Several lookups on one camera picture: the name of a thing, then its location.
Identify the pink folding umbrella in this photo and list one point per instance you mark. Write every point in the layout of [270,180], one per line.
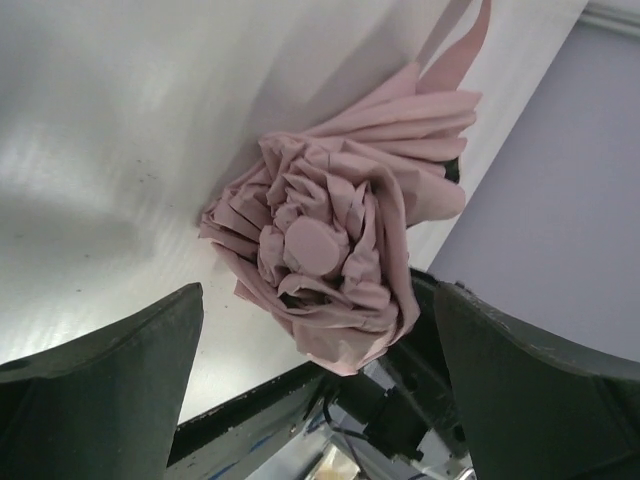
[316,230]

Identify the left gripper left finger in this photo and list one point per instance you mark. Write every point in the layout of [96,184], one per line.
[105,405]

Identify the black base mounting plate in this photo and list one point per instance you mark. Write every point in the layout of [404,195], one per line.
[200,430]

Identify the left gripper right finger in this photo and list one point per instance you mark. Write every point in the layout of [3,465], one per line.
[534,405]

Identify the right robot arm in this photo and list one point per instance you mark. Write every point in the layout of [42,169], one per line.
[421,400]

